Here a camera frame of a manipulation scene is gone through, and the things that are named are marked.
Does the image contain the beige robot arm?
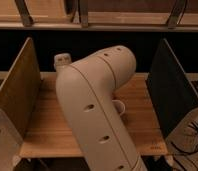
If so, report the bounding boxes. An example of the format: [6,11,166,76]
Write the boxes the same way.
[54,45,147,171]

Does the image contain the beige paper cup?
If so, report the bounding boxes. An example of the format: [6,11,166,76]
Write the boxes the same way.
[113,99,126,116]

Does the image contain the dark right side panel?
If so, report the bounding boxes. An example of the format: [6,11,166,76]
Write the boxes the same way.
[146,39,198,137]

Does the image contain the wooden left side panel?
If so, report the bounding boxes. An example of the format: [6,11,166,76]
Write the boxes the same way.
[0,37,41,143]

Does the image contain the wooden shelf with brackets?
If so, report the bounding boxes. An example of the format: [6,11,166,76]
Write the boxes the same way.
[0,0,198,32]

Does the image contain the black cables on floor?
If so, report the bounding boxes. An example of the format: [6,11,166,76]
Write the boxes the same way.
[170,111,198,171]

